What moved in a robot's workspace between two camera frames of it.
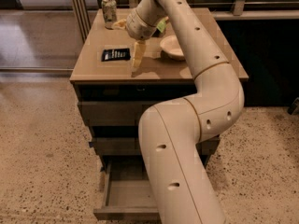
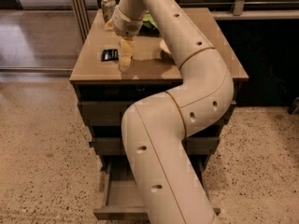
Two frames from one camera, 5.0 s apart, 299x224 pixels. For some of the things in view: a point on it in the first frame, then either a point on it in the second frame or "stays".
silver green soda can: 109,11 stays
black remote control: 115,54 stays
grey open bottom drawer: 128,194 stays
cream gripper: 139,28 → 124,23
